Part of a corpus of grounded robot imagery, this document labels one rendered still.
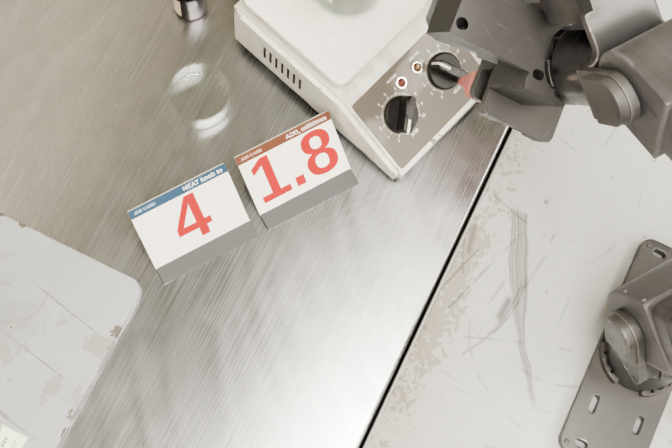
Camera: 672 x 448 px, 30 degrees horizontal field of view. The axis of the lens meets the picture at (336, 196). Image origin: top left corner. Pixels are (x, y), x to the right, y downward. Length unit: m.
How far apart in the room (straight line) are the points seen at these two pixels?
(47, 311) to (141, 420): 0.12
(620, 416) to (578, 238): 0.16
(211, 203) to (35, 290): 0.16
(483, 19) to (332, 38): 0.22
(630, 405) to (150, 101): 0.49
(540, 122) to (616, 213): 0.21
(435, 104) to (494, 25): 0.23
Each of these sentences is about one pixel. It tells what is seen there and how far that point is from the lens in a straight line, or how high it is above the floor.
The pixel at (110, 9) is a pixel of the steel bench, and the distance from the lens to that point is 1.16.
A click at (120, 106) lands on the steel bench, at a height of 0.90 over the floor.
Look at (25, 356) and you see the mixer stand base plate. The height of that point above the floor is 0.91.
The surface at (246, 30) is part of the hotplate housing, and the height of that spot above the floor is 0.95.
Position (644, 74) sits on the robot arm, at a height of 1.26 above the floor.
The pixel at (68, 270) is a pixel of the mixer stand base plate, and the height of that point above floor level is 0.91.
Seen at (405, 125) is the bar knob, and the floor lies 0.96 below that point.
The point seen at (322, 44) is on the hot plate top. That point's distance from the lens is 1.05.
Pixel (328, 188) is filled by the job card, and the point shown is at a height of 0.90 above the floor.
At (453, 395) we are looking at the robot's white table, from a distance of 1.07.
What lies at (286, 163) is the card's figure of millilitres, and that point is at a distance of 1.07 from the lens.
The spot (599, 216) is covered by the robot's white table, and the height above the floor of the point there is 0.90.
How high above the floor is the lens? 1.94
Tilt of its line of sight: 72 degrees down
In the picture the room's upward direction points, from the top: 11 degrees clockwise
